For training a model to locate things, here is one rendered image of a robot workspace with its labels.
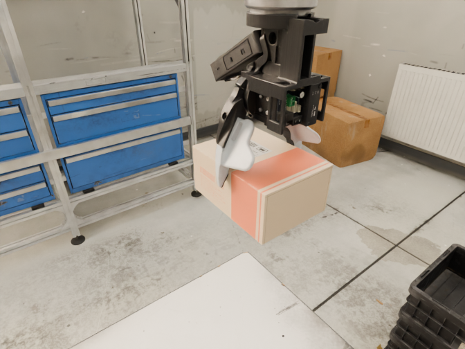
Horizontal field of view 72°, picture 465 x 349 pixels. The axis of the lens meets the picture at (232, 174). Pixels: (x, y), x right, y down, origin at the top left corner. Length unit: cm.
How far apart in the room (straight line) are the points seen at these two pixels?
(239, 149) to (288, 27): 14
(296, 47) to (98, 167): 171
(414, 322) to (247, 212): 83
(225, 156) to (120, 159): 161
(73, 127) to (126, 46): 109
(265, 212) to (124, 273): 155
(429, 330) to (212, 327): 65
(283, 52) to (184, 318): 59
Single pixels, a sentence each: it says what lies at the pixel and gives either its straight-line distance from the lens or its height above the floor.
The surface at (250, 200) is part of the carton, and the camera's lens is 39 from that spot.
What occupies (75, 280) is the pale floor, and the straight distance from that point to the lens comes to 193.
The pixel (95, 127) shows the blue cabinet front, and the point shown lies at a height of 67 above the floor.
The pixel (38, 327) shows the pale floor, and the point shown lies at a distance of 181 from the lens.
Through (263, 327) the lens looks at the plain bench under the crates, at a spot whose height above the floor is 70.
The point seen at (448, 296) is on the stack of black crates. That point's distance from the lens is 126.
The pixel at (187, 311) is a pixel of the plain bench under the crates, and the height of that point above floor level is 70.
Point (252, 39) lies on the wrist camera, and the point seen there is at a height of 127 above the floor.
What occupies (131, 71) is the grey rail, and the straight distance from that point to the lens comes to 184.
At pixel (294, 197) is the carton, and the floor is 110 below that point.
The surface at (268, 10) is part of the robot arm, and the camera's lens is 35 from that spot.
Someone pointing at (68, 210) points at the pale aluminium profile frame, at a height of 23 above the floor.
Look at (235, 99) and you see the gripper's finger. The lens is 38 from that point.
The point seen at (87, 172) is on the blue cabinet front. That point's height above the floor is 43.
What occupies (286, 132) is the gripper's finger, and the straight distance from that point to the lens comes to 46.
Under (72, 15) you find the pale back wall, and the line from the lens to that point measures 263.
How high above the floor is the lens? 132
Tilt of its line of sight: 31 degrees down
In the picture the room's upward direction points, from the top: straight up
